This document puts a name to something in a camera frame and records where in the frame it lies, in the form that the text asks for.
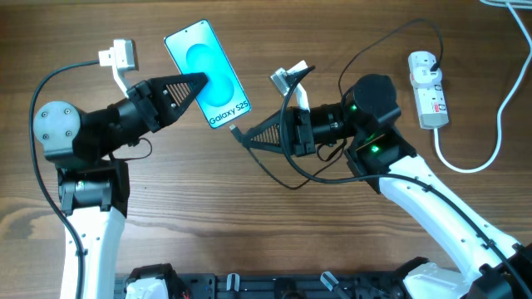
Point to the white power strip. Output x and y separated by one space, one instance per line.
430 102

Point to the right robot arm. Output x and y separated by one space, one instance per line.
489 263

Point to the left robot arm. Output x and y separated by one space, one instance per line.
94 186

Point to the white charger plug adapter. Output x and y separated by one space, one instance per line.
423 77

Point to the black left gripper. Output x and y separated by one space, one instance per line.
145 105

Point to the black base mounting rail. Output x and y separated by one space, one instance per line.
208 285

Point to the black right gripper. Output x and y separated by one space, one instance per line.
302 131

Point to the turquoise screen smartphone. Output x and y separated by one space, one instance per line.
196 48

